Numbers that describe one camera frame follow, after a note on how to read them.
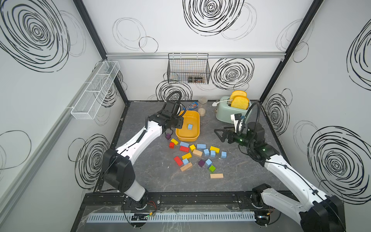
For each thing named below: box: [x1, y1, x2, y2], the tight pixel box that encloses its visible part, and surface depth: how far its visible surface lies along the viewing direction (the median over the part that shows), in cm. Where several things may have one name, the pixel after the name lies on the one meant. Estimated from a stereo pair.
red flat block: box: [179, 145, 190, 153], surface depth 95 cm
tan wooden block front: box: [210, 173, 224, 179], surface depth 84 cm
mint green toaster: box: [215, 96, 253, 125], surface depth 99 cm
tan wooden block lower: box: [180, 161, 193, 172], surface depth 86 cm
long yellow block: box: [181, 152, 192, 160], surface depth 91 cm
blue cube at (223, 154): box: [221, 151, 228, 159], surface depth 91 cm
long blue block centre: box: [196, 144, 207, 151], surface depth 95 cm
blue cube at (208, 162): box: [205, 158, 213, 168], surface depth 86 cm
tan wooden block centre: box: [192, 148, 203, 158], surface depth 91 cm
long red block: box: [173, 156, 184, 167], surface depth 90 cm
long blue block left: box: [179, 141, 190, 148], surface depth 96 cm
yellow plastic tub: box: [175, 110, 200, 142], surface depth 103 cm
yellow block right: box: [209, 145, 221, 154], surface depth 93 cm
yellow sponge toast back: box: [229, 90, 247, 100], surface depth 98 cm
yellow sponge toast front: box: [230, 96, 249, 110], surface depth 96 cm
